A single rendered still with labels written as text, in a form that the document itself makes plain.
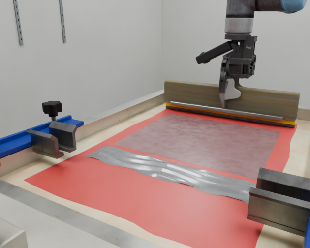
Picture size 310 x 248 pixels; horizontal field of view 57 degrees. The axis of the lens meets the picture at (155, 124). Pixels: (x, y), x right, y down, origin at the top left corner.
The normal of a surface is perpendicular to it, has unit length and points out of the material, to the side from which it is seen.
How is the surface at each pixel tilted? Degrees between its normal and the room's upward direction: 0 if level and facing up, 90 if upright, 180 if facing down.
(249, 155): 0
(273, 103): 91
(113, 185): 0
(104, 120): 90
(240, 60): 91
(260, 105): 91
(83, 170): 0
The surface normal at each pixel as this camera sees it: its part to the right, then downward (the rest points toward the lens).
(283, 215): -0.50, 0.28
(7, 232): 0.00, -0.95
